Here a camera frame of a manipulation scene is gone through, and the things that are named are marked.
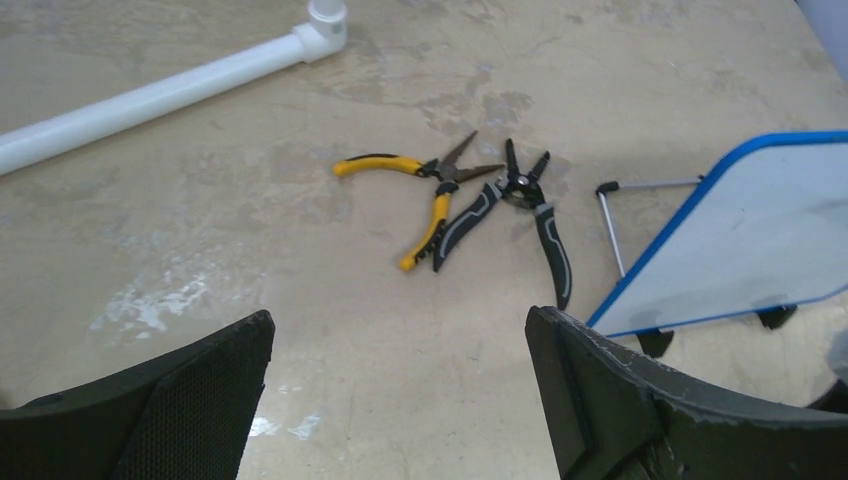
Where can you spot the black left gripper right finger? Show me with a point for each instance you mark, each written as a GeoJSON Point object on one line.
{"type": "Point", "coordinates": [614, 413]}

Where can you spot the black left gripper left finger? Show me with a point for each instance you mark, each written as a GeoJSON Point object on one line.
{"type": "Point", "coordinates": [185, 414]}

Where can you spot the blue framed whiteboard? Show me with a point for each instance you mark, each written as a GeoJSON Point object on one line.
{"type": "Point", "coordinates": [766, 227]}

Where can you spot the black whiteboard stand foot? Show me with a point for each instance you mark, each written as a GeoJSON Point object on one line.
{"type": "Point", "coordinates": [655, 343]}

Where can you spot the black grey wire stripper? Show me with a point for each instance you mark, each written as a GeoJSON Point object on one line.
{"type": "Point", "coordinates": [523, 191]}

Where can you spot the yellow handled pliers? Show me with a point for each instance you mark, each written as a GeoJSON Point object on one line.
{"type": "Point", "coordinates": [445, 170]}

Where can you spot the white PVC pipe frame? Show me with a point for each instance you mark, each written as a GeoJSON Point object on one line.
{"type": "Point", "coordinates": [323, 35]}

